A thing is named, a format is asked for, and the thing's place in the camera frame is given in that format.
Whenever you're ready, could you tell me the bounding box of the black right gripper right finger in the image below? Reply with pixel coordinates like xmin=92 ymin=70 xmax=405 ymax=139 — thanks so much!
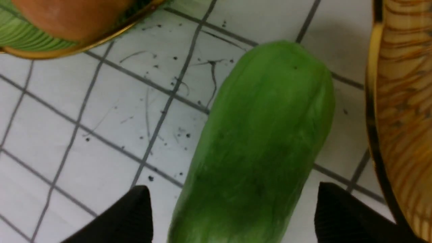
xmin=314 ymin=182 xmax=424 ymax=243

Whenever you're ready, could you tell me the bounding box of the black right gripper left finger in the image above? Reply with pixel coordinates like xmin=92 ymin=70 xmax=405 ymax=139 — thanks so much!
xmin=63 ymin=186 xmax=153 ymax=243

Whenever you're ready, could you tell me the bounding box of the green toy bitter gourd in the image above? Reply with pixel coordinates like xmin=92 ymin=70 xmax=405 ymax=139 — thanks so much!
xmin=167 ymin=40 xmax=336 ymax=243

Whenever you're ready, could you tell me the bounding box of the orange-brown toy potato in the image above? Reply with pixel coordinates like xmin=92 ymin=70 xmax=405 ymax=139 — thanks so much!
xmin=12 ymin=0 xmax=135 ymax=41

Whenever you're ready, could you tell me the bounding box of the white grid-pattern table mat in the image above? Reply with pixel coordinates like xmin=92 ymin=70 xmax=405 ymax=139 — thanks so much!
xmin=1 ymin=0 xmax=393 ymax=243

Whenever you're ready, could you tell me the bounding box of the amber transparent plastic plate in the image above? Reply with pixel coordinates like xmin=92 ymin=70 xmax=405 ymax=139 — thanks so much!
xmin=365 ymin=0 xmax=432 ymax=243

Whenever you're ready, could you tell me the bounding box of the green transparent plastic plate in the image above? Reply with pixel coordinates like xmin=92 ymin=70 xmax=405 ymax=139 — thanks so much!
xmin=1 ymin=0 xmax=171 ymax=60

